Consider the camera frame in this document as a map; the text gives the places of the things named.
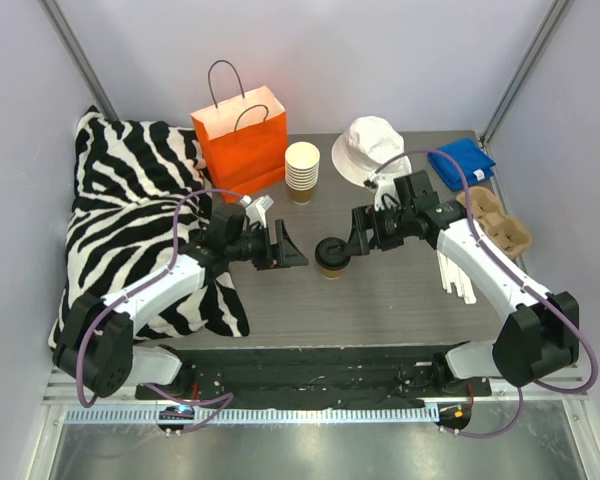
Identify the black plastic cup lid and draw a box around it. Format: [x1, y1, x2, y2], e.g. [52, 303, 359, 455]
[314, 237, 351, 270]

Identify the brown paper coffee cup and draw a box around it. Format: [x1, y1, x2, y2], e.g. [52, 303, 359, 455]
[318, 263, 347, 280]

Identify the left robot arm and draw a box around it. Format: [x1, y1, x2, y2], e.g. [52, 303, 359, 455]
[53, 204, 308, 407]

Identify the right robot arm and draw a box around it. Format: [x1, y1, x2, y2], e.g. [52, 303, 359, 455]
[342, 171, 579, 395]

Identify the white wrapped straws bundle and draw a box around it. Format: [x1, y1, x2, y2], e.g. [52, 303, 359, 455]
[436, 251, 477, 305]

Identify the white bucket hat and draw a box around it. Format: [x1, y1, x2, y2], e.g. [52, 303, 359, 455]
[331, 116, 405, 187]

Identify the stack of paper cups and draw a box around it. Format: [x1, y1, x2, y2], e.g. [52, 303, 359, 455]
[285, 141, 320, 205]

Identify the orange paper gift bag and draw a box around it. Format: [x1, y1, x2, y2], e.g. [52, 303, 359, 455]
[191, 86, 288, 194]

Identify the blue folded cloth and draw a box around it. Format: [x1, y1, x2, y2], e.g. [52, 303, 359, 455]
[428, 138, 495, 192]

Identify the zebra print pillow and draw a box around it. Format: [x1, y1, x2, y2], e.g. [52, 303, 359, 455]
[48, 105, 251, 351]

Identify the brown cardboard cup carrier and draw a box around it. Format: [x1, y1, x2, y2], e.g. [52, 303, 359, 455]
[469, 186, 532, 260]

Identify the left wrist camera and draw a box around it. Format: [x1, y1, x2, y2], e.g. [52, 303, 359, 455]
[239, 195, 274, 228]

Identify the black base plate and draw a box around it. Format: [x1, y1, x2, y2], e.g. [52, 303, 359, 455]
[162, 346, 492, 410]

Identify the aluminium rail frame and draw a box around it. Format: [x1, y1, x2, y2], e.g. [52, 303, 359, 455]
[44, 369, 589, 426]

